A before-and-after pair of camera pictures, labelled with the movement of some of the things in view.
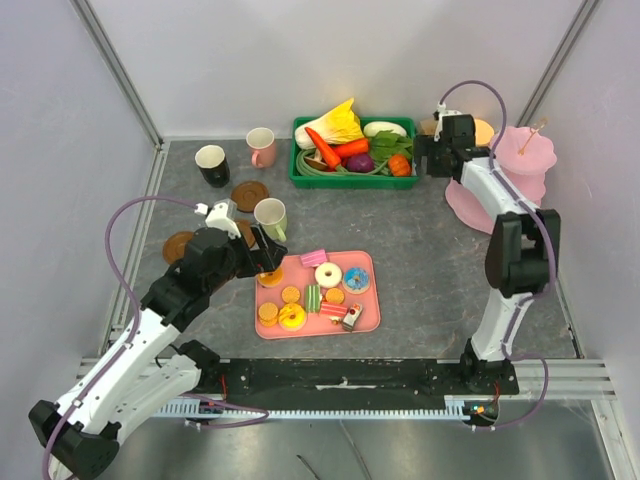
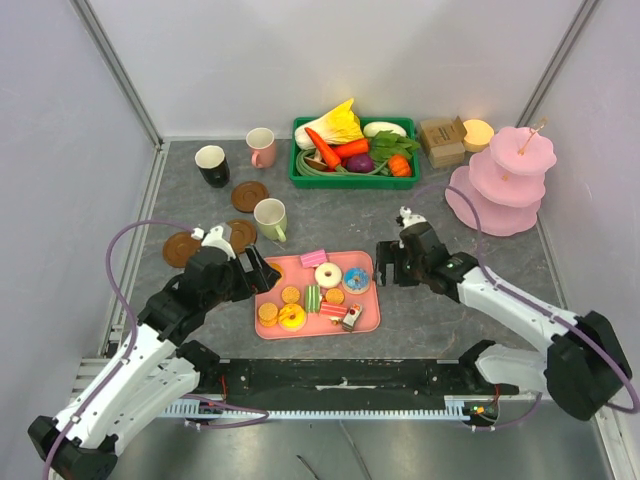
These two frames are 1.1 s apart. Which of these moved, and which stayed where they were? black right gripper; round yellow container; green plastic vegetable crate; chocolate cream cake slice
Moved: black right gripper
Stayed: green plastic vegetable crate; round yellow container; chocolate cream cake slice
